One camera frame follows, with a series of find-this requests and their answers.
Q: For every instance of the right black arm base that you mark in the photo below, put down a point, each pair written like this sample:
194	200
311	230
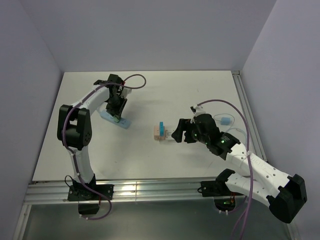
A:
224	199

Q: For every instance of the green plug adapter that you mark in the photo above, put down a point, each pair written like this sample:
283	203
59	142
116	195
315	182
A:
116	119

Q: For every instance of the aluminium front rail frame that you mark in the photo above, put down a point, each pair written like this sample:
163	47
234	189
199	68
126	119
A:
166	209

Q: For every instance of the aluminium right rail frame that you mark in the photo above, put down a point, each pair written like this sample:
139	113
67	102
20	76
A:
254	134

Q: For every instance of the light blue power strip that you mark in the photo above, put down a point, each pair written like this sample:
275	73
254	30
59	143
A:
123	123

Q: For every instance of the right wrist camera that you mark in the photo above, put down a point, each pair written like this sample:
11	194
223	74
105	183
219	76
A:
197	110

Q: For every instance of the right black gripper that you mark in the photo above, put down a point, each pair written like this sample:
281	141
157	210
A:
186	125

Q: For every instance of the white plug adapter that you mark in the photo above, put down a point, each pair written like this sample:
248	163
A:
168	135

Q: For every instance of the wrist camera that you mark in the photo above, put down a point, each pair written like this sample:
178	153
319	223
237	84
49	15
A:
197	110
125	90

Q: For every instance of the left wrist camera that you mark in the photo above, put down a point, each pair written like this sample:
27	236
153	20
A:
125	90

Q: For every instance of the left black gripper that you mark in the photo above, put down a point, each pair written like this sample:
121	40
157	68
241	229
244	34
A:
117	112

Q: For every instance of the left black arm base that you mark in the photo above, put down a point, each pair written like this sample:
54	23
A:
89	198

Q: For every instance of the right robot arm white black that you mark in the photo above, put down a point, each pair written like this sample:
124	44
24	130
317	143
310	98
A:
283	194

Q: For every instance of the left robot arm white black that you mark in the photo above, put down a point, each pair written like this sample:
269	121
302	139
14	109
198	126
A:
74	128

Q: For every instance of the aluminium rail frame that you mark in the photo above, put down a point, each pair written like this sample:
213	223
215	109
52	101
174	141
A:
166	209
254	134

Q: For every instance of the light blue charger with cable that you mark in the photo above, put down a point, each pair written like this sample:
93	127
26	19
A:
231	125

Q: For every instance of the pink cube socket adapter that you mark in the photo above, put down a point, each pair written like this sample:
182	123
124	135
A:
156	134

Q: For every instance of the blue plug adapter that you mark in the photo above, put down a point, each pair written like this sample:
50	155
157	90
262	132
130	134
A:
161	129

